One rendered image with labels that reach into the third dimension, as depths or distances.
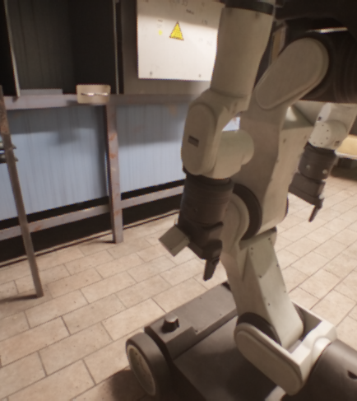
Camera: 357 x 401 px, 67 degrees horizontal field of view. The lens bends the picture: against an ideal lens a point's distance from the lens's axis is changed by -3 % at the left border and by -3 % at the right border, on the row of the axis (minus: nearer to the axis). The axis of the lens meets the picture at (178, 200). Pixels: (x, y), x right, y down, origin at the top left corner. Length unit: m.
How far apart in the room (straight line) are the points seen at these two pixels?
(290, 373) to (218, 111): 0.60
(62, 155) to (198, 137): 1.14
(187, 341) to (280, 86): 0.73
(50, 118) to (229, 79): 1.14
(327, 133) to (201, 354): 0.70
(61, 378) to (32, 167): 0.91
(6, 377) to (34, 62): 1.63
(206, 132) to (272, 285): 0.50
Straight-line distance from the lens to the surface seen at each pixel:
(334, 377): 0.76
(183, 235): 0.53
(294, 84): 0.55
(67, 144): 1.50
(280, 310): 0.81
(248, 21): 0.42
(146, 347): 0.90
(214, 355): 0.93
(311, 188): 0.87
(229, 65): 0.42
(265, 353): 0.78
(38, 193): 1.52
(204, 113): 0.41
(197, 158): 0.43
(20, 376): 1.19
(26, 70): 1.99
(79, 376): 1.12
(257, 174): 0.65
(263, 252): 0.77
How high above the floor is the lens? 0.90
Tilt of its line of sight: 23 degrees down
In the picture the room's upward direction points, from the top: 1 degrees clockwise
